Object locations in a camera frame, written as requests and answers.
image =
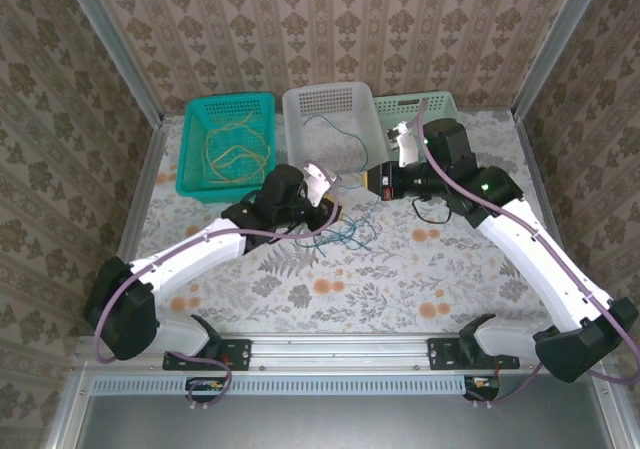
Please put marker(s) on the teal plastic mesh basket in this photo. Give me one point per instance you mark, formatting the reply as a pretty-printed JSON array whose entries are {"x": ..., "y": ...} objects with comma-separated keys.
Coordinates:
[{"x": 195, "y": 119}]

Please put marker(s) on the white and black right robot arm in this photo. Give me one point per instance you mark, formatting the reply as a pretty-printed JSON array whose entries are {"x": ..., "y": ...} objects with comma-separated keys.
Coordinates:
[{"x": 535, "y": 259}]

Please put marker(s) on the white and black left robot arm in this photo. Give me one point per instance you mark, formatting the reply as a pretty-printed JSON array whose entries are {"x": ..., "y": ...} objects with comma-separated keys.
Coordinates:
[{"x": 190, "y": 254}]

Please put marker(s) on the white plastic mesh basket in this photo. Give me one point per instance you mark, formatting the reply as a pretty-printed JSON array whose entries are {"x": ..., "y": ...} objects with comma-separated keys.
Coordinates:
[{"x": 320, "y": 154}]

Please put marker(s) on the mint green plastic basket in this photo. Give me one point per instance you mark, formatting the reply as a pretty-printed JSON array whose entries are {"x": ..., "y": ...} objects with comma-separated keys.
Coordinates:
[{"x": 400, "y": 106}]

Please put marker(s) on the grey metal panel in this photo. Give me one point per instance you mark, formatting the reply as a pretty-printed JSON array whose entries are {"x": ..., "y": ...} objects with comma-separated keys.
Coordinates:
[{"x": 325, "y": 424}]

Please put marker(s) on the small black circuit board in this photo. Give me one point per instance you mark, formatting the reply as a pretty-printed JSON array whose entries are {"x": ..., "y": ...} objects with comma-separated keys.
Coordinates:
[
  {"x": 205, "y": 386},
  {"x": 482, "y": 384}
]

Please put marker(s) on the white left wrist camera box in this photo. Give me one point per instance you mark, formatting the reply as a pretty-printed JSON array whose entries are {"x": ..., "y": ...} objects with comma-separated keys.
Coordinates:
[{"x": 317, "y": 181}]

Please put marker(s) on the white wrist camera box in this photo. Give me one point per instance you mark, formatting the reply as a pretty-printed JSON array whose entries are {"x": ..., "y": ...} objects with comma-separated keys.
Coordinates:
[
  {"x": 317, "y": 181},
  {"x": 405, "y": 144}
]

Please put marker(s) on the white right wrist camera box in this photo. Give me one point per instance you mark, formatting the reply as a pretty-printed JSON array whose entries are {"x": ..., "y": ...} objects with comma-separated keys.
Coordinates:
[{"x": 405, "y": 144}]

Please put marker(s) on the aluminium mounting rail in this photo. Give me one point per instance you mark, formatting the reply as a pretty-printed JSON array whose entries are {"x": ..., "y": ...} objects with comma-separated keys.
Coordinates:
[{"x": 340, "y": 351}]

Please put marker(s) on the aluminium frame post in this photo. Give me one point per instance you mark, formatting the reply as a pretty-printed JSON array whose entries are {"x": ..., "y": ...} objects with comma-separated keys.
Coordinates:
[
  {"x": 102, "y": 29},
  {"x": 565, "y": 34}
]

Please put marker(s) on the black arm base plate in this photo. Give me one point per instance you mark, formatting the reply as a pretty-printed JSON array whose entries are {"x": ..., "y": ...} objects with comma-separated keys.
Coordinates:
[
  {"x": 237, "y": 354},
  {"x": 442, "y": 356}
]

